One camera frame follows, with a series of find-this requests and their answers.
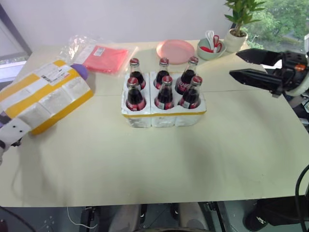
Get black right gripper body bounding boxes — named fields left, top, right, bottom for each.
left=272, top=50, right=309, bottom=98

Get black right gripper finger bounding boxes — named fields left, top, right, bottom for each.
left=236, top=48, right=282, bottom=66
left=229, top=69, right=283, bottom=94

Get white foam box yellow tape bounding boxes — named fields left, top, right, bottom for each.
left=0, top=59, right=94, bottom=135

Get glass cola bottle red label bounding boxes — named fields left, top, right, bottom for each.
left=154, top=57, right=171, bottom=89
left=174, top=56, right=199, bottom=95
left=129, top=58, right=147, bottom=90
left=154, top=75, right=175, bottom=110
left=126, top=76, right=147, bottom=112
left=178, top=75, right=203, bottom=110

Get white foam crate yellow tape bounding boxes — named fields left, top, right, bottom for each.
left=120, top=71, right=208, bottom=129

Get crumpled clear plastic bag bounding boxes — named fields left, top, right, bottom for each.
left=59, top=34, right=98, bottom=64

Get green plant in white pot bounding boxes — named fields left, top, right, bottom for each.
left=223, top=0, right=267, bottom=54

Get red cloth in clear bag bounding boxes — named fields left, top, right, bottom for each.
left=76, top=43, right=140, bottom=78

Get red and white scissors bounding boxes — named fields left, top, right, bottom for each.
left=212, top=34, right=225, bottom=53

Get pale green bowl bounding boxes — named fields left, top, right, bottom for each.
left=197, top=38, right=227, bottom=61

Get white whisk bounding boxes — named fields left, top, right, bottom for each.
left=205, top=30, right=219, bottom=53

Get pink round plate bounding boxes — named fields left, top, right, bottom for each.
left=155, top=39, right=196, bottom=65

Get black rounded shape under table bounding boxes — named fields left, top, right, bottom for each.
left=243, top=195, right=309, bottom=232

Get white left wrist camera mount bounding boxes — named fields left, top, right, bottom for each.
left=0, top=117, right=33, bottom=152

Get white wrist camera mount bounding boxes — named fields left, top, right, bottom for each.
left=0, top=117, right=33, bottom=152
left=288, top=76, right=309, bottom=97

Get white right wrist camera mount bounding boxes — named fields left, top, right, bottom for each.
left=288, top=76, right=309, bottom=97

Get dark grey window frame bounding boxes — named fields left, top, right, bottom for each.
left=0, top=3, right=33, bottom=64

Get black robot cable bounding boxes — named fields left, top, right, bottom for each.
left=295, top=164, right=309, bottom=232

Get thin white cable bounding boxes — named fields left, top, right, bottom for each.
left=67, top=206, right=98, bottom=228

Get black table leg frame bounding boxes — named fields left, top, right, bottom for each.
left=199, top=201, right=233, bottom=232

